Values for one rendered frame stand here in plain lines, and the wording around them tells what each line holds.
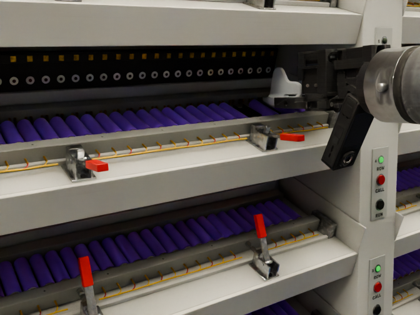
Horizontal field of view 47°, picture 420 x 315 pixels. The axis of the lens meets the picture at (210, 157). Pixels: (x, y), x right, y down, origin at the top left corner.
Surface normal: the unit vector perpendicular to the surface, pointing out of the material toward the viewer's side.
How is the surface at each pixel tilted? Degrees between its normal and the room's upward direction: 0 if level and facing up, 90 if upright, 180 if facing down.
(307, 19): 108
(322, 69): 90
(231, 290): 18
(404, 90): 95
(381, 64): 56
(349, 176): 90
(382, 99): 89
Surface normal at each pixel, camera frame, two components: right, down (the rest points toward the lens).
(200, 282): 0.13, -0.89
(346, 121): -0.84, 0.18
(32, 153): 0.53, 0.43
